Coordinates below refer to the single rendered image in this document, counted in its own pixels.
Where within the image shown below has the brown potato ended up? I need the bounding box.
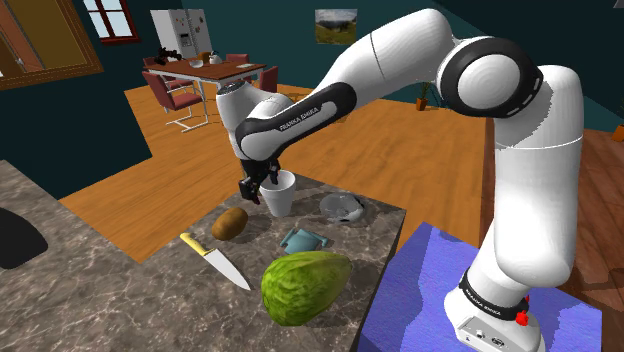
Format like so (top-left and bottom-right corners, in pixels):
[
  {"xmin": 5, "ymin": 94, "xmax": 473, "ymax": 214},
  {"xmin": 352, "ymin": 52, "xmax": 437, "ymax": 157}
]
[{"xmin": 210, "ymin": 206, "xmax": 250, "ymax": 242}]

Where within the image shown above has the white refrigerator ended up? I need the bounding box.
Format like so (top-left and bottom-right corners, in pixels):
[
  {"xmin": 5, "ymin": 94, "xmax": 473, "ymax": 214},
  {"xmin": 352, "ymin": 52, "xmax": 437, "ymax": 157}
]
[{"xmin": 149, "ymin": 8, "xmax": 215, "ymax": 62}]

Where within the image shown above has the teal folded cloth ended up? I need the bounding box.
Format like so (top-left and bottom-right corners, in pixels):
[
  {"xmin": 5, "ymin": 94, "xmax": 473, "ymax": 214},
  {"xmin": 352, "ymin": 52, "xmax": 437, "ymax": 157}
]
[{"xmin": 279, "ymin": 227, "xmax": 329, "ymax": 256}]

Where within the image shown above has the green cabbage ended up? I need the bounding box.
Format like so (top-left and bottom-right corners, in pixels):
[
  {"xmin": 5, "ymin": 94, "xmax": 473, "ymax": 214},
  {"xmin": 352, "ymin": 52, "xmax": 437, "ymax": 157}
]
[{"xmin": 260, "ymin": 250, "xmax": 354, "ymax": 328}]

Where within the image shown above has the red-framed window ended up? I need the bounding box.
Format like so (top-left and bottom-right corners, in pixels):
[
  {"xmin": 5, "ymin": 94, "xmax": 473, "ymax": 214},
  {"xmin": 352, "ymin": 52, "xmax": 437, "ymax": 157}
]
[{"xmin": 81, "ymin": 0, "xmax": 143, "ymax": 47}]

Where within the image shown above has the large red dining chair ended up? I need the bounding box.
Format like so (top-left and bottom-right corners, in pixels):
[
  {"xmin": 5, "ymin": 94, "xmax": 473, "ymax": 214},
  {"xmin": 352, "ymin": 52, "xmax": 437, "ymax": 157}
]
[{"xmin": 141, "ymin": 70, "xmax": 210, "ymax": 134}]

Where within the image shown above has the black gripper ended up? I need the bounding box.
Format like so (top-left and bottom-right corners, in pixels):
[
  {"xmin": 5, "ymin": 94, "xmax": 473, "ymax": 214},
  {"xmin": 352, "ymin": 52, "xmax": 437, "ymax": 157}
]
[{"xmin": 237, "ymin": 156, "xmax": 282, "ymax": 205}]

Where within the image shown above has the landscape wall picture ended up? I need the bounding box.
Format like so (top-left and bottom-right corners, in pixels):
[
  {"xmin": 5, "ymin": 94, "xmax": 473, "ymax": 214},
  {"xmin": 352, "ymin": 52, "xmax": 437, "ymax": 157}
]
[{"xmin": 314, "ymin": 8, "xmax": 359, "ymax": 47}]

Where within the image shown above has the yellow-handled kitchen knife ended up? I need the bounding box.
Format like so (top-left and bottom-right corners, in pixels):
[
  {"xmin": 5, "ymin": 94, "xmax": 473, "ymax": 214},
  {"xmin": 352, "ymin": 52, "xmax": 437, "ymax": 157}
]
[{"xmin": 179, "ymin": 231, "xmax": 253, "ymax": 292}]

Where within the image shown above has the wooden-framed doorway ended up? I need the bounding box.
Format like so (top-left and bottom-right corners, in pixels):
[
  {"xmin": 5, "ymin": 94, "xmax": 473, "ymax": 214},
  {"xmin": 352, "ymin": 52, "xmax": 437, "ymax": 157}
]
[{"xmin": 0, "ymin": 0, "xmax": 106, "ymax": 92}]

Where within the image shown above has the grey metal bowl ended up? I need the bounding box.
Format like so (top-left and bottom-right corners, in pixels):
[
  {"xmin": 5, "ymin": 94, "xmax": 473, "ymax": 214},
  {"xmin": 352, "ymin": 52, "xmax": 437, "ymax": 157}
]
[{"xmin": 318, "ymin": 191, "xmax": 366, "ymax": 225}]

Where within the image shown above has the blue robot stand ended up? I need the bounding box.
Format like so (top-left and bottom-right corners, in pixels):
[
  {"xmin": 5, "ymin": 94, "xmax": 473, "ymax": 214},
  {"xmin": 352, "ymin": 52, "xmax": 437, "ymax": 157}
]
[{"xmin": 357, "ymin": 221, "xmax": 604, "ymax": 352}]

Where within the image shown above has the wooden dining table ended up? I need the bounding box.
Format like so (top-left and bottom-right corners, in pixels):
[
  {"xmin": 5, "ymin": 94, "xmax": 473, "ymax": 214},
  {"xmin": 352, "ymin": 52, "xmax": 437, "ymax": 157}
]
[{"xmin": 145, "ymin": 48, "xmax": 268, "ymax": 127}]

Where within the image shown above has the white cup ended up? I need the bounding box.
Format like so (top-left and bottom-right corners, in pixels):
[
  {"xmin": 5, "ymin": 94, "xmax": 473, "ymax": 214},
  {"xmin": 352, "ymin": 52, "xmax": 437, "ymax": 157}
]
[{"xmin": 258, "ymin": 169, "xmax": 298, "ymax": 219}]

